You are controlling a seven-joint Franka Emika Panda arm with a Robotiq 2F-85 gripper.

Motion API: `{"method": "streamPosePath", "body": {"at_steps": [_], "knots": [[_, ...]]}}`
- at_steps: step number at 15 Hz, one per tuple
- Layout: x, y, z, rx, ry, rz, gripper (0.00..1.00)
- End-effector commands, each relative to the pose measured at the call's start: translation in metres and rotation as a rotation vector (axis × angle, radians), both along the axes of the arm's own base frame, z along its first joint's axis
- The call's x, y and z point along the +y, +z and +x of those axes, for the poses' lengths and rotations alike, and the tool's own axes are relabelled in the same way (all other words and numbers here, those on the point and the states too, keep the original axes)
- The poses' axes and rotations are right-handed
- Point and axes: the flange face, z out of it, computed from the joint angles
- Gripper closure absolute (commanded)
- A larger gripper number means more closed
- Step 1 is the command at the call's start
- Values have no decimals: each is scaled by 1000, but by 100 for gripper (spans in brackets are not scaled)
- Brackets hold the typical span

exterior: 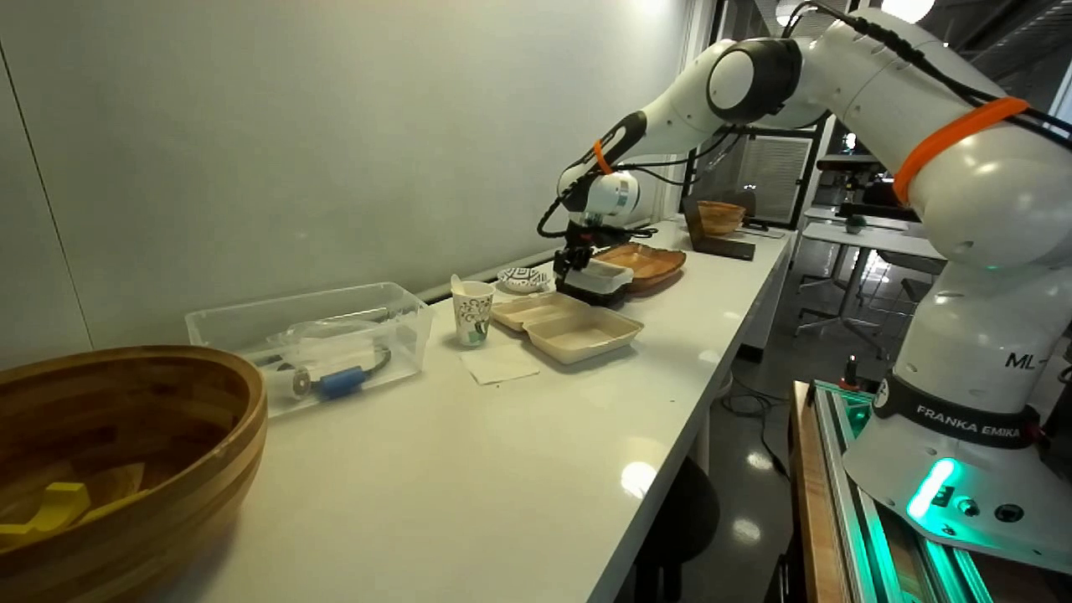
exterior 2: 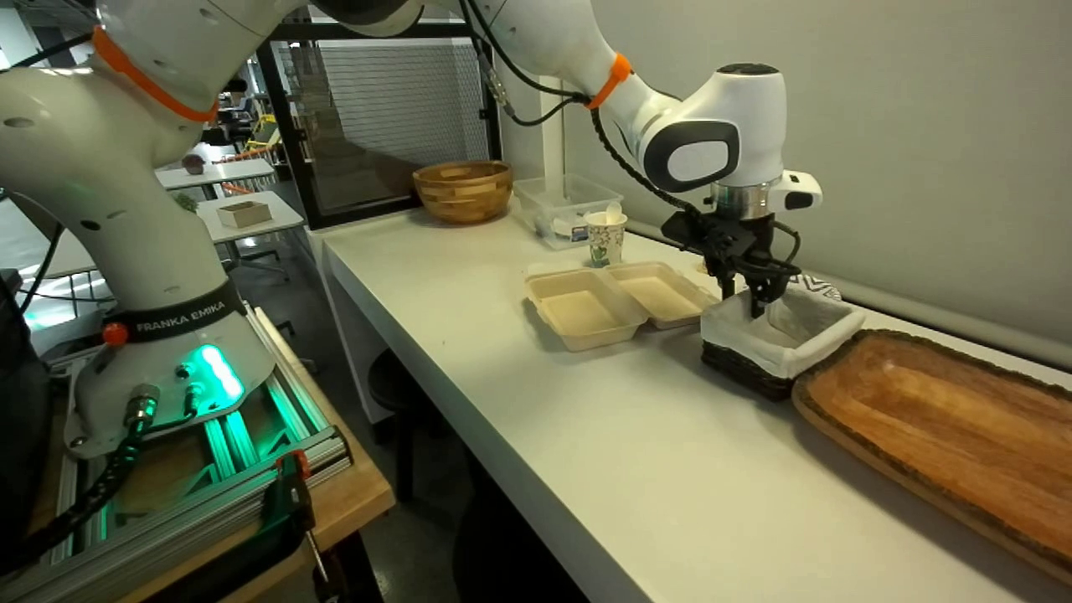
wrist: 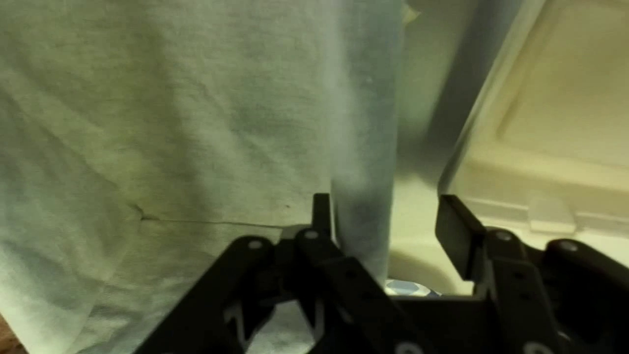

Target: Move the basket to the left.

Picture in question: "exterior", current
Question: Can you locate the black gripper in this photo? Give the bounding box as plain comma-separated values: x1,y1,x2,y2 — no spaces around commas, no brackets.
553,217,630,281

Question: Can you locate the small white rectangular basket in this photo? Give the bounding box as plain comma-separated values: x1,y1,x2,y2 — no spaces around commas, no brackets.
556,258,637,300

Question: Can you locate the small patterned plate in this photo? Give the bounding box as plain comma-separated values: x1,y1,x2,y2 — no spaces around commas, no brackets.
492,265,556,298

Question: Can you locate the beige open clamshell box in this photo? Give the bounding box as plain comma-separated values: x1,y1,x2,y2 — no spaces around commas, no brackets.
488,287,645,369

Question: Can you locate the brown wooden rectangular tray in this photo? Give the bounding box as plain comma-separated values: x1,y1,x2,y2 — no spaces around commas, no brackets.
597,240,691,296

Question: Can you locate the patterned paper cup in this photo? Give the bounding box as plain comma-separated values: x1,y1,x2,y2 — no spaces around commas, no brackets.
448,273,500,353

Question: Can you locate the white paper napkin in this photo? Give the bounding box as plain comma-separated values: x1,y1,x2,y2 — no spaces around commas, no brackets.
458,341,547,389

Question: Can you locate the small wooden box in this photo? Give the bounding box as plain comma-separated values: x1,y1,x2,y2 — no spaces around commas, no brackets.
684,198,760,260

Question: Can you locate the black framed glass partition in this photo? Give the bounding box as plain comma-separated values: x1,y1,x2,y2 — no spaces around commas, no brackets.
679,121,840,230

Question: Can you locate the clear plastic container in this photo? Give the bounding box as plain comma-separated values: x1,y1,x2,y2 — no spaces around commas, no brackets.
184,279,436,417

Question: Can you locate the white background table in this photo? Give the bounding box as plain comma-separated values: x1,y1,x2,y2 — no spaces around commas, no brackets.
798,207,942,265

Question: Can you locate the robot mounting platform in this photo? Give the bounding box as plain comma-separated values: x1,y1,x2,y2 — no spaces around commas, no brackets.
787,379,1072,603

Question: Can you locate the large wooden bowl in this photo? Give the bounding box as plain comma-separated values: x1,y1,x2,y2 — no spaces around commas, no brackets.
0,341,270,603

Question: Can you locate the yellow object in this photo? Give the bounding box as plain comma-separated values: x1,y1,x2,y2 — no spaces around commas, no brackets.
0,480,94,550

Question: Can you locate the blue handled tool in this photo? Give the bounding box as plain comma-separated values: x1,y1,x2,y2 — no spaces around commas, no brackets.
291,345,396,401

